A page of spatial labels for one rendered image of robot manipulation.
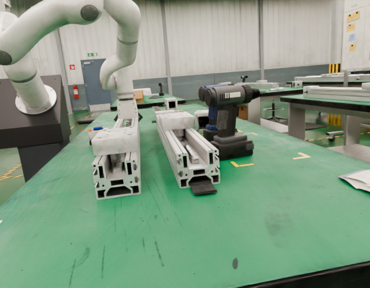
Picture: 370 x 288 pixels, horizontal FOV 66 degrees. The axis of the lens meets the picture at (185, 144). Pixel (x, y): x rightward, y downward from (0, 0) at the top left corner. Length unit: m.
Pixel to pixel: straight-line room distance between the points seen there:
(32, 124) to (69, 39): 11.27
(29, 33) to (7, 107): 0.50
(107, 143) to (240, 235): 0.39
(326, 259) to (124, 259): 0.28
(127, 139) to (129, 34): 0.62
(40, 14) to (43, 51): 11.69
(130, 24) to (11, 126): 0.74
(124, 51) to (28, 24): 0.36
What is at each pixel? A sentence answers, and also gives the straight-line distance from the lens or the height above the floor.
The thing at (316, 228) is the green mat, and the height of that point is 0.78.
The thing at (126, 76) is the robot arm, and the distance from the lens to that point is 1.43.
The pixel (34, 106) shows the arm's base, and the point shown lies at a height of 0.96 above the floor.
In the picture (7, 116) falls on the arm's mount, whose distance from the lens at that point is 1.59.
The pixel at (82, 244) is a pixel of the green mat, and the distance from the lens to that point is 0.52.
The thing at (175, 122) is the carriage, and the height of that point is 0.89.
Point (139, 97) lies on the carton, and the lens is 3.53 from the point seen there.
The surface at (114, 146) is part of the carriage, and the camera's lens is 0.71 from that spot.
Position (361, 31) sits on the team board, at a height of 1.42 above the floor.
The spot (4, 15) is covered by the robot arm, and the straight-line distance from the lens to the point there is 1.38.
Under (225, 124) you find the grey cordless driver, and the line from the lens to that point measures 0.87.
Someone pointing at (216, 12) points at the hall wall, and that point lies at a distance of 13.21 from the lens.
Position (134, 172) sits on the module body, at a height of 0.83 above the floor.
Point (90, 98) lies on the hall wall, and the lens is 12.49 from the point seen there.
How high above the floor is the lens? 1.03
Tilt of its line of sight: 13 degrees down
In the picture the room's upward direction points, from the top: 5 degrees counter-clockwise
